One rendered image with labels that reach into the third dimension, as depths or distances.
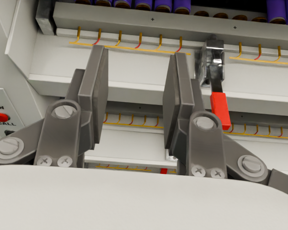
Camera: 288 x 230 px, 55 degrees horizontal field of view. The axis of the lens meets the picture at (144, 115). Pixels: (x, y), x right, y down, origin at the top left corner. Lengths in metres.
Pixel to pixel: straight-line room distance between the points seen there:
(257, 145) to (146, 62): 0.27
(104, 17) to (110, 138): 0.22
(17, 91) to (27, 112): 0.04
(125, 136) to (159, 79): 0.19
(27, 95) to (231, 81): 0.21
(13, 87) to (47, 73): 0.04
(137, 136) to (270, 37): 0.25
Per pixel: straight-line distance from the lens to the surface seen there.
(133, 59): 0.29
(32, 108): 0.34
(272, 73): 0.32
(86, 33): 0.30
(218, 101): 0.24
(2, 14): 0.25
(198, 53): 0.30
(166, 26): 0.28
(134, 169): 0.62
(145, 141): 0.45
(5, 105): 0.34
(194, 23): 0.29
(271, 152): 0.51
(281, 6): 0.34
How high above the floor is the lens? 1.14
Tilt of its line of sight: 57 degrees down
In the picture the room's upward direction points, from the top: 9 degrees clockwise
